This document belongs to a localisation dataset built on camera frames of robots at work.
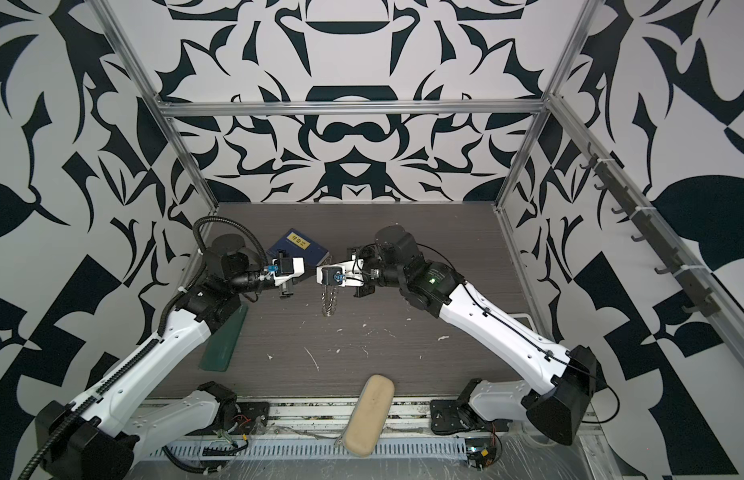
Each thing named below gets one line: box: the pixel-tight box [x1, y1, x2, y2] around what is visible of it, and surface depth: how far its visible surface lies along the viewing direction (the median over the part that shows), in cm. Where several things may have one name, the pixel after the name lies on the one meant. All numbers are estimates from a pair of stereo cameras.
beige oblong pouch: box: [343, 374, 395, 457], surface depth 73 cm
